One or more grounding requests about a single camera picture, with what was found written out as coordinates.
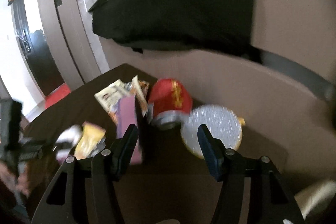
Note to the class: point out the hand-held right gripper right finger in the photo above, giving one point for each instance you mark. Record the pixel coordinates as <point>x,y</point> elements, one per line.
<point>210,155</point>

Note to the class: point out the dark glass door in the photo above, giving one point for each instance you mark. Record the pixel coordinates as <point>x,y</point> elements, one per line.
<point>36,56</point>

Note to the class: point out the white round lid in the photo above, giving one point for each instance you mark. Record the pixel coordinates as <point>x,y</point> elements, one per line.
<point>211,129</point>

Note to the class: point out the cream printed wrapper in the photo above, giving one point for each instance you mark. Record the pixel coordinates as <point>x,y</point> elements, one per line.
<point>113,95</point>

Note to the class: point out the yellow snack wrapper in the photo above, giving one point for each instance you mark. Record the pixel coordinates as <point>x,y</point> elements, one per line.
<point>89,138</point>

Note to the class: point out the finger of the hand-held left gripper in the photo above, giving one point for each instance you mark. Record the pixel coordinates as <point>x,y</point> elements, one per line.
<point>34,151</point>

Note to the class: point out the white orange printed wrapper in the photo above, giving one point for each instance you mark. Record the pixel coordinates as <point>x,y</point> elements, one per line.
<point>140,94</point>

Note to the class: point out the purple packet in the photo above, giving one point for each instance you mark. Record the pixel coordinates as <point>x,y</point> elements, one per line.
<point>128,119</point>

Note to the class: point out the grey door frame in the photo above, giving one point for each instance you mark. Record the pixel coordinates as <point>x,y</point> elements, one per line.
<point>63,16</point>

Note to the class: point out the red paper cup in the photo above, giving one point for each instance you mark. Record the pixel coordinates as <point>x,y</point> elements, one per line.
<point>170,99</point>

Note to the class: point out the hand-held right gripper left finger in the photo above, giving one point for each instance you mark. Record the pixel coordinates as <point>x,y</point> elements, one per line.
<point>126,153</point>

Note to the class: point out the waste bin with plastic liner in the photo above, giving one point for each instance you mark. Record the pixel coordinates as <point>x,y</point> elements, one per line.
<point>316,197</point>

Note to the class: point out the red floor mat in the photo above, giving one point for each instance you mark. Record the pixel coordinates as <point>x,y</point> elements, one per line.
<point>57,95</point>

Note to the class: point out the black cloth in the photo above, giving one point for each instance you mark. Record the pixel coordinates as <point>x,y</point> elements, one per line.
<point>183,3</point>

